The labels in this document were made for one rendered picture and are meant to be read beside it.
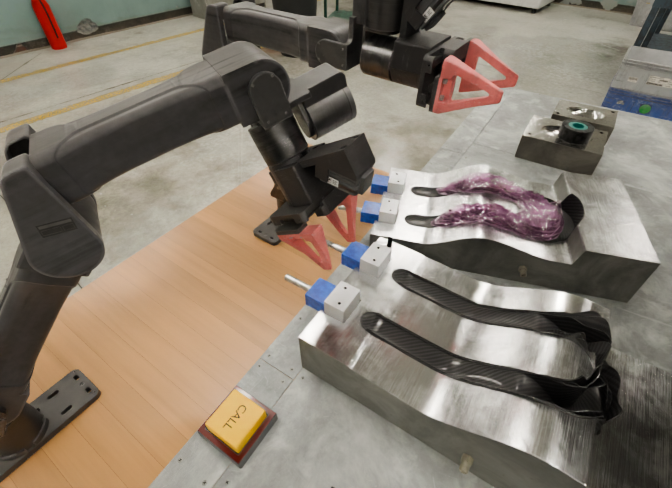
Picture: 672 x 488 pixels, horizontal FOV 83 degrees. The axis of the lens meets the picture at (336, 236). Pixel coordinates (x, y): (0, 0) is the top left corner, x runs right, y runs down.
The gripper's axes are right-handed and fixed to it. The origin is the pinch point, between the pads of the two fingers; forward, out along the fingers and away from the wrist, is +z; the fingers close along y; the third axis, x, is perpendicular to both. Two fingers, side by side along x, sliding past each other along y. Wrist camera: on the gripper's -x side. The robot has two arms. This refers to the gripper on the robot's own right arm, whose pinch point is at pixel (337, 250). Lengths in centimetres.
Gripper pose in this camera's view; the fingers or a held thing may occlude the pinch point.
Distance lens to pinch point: 52.9
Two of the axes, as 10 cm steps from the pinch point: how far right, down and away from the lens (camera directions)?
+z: 4.2, 8.1, 4.0
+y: 5.4, -5.8, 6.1
